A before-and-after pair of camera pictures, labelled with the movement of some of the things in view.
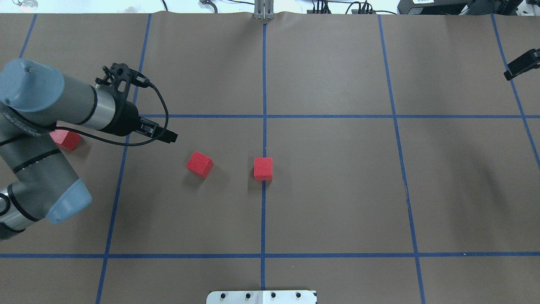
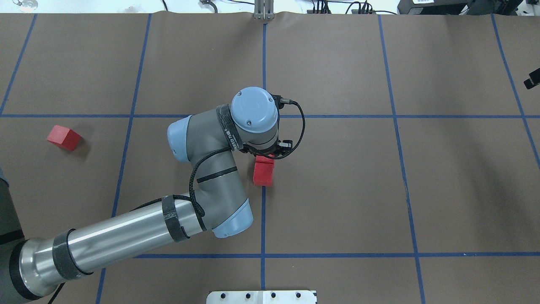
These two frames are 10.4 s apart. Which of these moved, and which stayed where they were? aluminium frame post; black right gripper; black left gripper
Moved: black right gripper; black left gripper
Stayed: aluminium frame post
